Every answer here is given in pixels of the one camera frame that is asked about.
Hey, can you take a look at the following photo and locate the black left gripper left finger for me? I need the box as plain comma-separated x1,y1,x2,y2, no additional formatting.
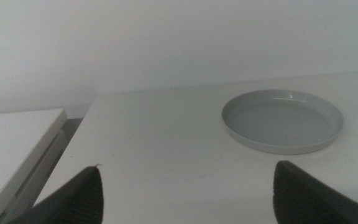
9,164,104,224

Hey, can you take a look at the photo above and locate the grey shallow bowl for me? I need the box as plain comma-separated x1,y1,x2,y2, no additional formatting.
221,89,344,156

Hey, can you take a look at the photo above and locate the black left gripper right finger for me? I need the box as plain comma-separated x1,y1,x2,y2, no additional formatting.
272,160,358,224

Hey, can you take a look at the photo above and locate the white side table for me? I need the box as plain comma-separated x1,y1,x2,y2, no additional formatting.
0,108,68,224

